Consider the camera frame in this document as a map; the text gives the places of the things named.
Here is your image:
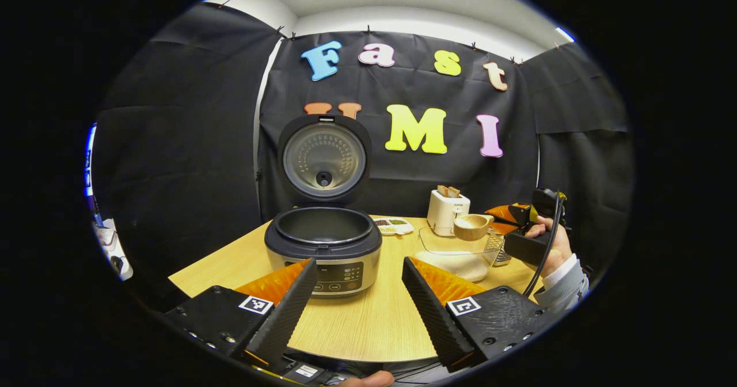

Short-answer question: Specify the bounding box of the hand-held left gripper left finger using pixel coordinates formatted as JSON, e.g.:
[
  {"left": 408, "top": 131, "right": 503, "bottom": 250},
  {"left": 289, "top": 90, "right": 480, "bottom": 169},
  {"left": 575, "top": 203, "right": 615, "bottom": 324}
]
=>
[{"left": 164, "top": 258, "right": 318, "bottom": 367}]

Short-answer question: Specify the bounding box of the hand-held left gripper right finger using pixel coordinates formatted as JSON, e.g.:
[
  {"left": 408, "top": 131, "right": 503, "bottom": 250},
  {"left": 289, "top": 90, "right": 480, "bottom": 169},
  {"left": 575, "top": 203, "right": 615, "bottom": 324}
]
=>
[{"left": 401, "top": 256, "right": 562, "bottom": 373}]

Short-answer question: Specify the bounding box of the wooden spoon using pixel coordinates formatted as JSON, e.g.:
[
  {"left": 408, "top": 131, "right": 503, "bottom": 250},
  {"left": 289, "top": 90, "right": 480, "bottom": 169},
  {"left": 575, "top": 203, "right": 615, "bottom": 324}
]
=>
[{"left": 453, "top": 213, "right": 510, "bottom": 242}]

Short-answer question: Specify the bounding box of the wire chopstick holder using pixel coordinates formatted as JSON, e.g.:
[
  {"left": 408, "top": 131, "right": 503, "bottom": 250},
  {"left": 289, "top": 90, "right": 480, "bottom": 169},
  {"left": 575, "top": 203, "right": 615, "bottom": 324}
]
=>
[{"left": 489, "top": 232, "right": 513, "bottom": 268}]

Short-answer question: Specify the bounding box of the clear rice container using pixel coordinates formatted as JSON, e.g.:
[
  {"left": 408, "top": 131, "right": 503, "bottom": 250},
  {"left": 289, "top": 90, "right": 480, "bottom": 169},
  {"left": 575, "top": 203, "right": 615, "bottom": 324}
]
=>
[{"left": 417, "top": 225, "right": 504, "bottom": 283}]

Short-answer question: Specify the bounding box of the dark grey rice cooker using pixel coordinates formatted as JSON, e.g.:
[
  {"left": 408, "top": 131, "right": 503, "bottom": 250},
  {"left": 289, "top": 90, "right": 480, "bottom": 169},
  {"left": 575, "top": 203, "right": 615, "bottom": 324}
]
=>
[{"left": 264, "top": 114, "right": 383, "bottom": 299}]

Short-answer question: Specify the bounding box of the white toaster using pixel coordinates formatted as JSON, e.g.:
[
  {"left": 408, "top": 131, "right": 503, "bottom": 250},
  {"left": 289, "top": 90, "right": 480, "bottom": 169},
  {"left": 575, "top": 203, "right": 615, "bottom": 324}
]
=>
[{"left": 427, "top": 189, "right": 471, "bottom": 237}]

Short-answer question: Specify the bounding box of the divided white bean dish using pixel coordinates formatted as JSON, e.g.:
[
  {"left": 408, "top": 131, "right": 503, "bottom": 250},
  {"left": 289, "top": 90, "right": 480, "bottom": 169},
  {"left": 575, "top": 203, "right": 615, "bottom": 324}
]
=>
[{"left": 372, "top": 217, "right": 415, "bottom": 236}]

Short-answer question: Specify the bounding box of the black backdrop cloth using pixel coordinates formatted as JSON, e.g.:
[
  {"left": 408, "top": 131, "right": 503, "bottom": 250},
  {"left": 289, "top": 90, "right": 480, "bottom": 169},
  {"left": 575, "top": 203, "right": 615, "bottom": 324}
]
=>
[{"left": 86, "top": 2, "right": 634, "bottom": 295}]

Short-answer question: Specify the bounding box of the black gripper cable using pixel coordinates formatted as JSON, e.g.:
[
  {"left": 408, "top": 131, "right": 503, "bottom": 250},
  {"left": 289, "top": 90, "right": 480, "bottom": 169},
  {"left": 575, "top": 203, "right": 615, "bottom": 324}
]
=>
[{"left": 521, "top": 191, "right": 565, "bottom": 298}]

